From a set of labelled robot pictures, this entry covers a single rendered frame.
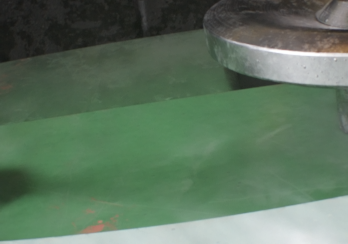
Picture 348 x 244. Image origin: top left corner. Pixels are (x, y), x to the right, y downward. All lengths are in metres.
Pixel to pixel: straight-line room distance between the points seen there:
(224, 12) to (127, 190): 0.11
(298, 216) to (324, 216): 0.01
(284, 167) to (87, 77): 0.52
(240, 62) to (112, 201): 0.10
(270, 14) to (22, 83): 0.57
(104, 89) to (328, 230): 0.56
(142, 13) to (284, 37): 0.69
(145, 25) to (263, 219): 0.74
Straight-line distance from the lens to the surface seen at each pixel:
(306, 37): 0.34
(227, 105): 0.50
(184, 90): 0.78
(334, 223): 0.30
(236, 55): 0.36
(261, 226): 0.31
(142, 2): 1.02
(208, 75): 0.81
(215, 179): 0.40
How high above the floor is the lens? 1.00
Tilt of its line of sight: 69 degrees down
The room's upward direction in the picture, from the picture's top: 179 degrees clockwise
